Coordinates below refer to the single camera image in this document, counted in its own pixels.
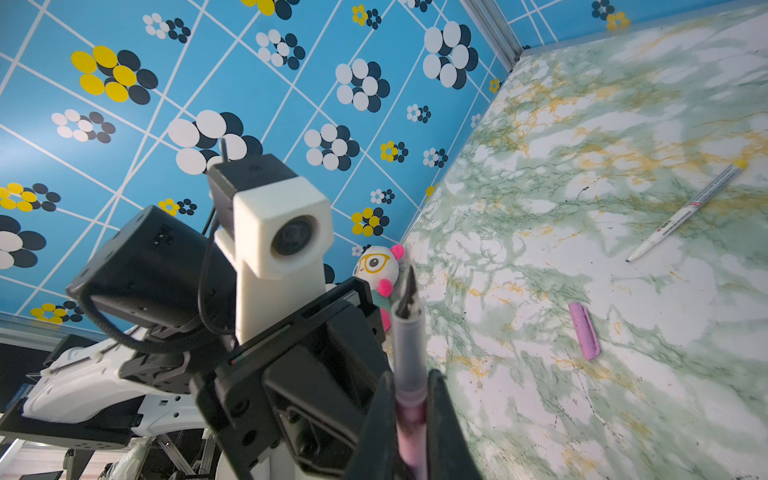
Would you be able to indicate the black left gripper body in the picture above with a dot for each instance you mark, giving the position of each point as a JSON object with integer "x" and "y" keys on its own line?
{"x": 306, "y": 383}

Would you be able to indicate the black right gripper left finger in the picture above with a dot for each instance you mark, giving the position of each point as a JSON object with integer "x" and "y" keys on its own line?
{"x": 376, "y": 455}

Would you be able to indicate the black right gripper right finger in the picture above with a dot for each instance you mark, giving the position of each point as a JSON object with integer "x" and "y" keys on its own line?
{"x": 448, "y": 455}

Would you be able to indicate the pink pen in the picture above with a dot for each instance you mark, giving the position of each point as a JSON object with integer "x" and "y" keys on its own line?
{"x": 410, "y": 376}

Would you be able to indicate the pink pen cap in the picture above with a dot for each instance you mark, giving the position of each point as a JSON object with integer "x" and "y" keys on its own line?
{"x": 584, "y": 329}

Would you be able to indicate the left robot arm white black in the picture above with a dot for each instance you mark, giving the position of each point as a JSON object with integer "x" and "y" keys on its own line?
{"x": 192, "y": 346}

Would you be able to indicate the white marker pen yellow end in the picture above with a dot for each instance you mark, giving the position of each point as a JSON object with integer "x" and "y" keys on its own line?
{"x": 689, "y": 209}

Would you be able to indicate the plush toy with glasses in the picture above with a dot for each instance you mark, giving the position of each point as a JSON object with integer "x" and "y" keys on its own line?
{"x": 380, "y": 268}

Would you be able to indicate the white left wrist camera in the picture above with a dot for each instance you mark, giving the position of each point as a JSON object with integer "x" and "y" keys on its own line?
{"x": 275, "y": 229}

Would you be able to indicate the aluminium corner post left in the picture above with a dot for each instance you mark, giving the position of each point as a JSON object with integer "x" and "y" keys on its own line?
{"x": 489, "y": 19}

